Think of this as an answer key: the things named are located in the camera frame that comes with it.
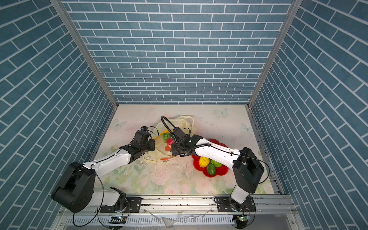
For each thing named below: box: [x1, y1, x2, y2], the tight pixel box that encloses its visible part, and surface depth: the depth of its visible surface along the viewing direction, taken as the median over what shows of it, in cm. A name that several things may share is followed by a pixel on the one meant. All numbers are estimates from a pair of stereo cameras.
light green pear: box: [210, 160, 223, 168], surface depth 86 cm
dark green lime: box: [206, 163, 217, 176], surface depth 82 cm
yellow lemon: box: [198, 156, 210, 168], surface depth 85 cm
